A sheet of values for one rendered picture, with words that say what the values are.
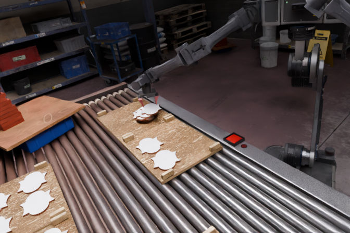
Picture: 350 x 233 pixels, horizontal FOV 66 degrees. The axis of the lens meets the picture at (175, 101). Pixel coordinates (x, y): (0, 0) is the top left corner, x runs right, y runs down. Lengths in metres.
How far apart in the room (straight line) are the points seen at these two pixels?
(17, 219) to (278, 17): 1.52
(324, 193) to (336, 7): 0.65
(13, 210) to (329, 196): 1.23
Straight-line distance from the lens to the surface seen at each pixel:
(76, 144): 1.63
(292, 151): 2.19
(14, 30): 5.35
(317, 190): 1.17
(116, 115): 1.78
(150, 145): 1.37
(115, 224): 1.10
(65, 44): 5.51
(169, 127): 1.51
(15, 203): 1.39
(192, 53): 1.19
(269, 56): 4.84
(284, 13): 1.57
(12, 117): 1.83
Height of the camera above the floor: 1.71
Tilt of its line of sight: 26 degrees down
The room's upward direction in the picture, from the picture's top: 9 degrees counter-clockwise
